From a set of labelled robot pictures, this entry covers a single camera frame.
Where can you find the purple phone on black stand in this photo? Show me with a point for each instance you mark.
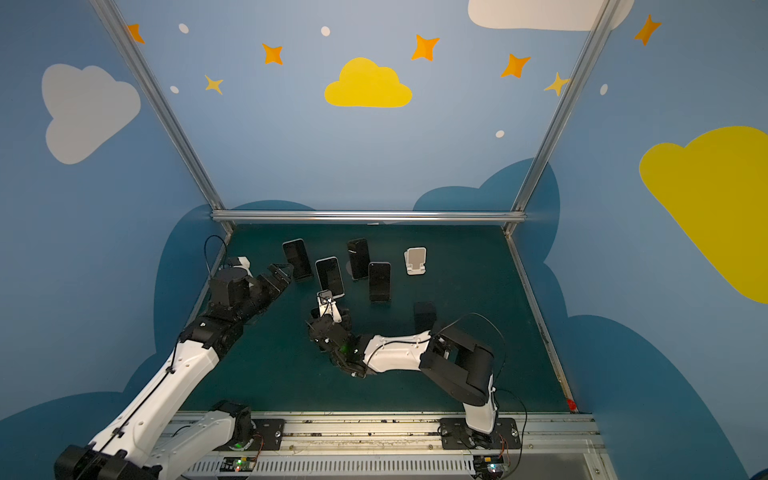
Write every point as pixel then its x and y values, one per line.
pixel 379 276

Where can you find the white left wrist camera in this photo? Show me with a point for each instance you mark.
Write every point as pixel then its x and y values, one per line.
pixel 239 262

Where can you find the right circuit board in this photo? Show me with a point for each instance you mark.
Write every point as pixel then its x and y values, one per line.
pixel 489 468

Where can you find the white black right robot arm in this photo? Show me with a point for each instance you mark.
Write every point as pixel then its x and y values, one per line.
pixel 454 361

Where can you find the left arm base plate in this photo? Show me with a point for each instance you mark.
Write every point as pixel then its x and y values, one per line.
pixel 264 434

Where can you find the horizontal aluminium back bar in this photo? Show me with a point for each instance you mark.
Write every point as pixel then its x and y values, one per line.
pixel 365 216

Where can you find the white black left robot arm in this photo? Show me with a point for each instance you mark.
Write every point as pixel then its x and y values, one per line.
pixel 128 447

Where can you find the aluminium rail front frame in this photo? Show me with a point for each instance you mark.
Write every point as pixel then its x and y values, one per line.
pixel 406 444

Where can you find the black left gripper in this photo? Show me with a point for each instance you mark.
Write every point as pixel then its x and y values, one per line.
pixel 267 284

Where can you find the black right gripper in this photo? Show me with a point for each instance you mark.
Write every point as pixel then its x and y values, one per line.
pixel 321 327

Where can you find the left circuit board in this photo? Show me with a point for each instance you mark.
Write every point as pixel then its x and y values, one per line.
pixel 238 464

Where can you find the circuit board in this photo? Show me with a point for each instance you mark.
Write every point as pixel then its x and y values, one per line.
pixel 489 468
pixel 238 464

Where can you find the white phone stand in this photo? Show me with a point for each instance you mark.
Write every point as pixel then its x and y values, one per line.
pixel 415 261

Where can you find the white-edged phone on stand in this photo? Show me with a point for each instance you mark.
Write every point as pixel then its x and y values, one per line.
pixel 330 277

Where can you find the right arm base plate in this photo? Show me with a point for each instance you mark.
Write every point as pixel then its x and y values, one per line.
pixel 456 435

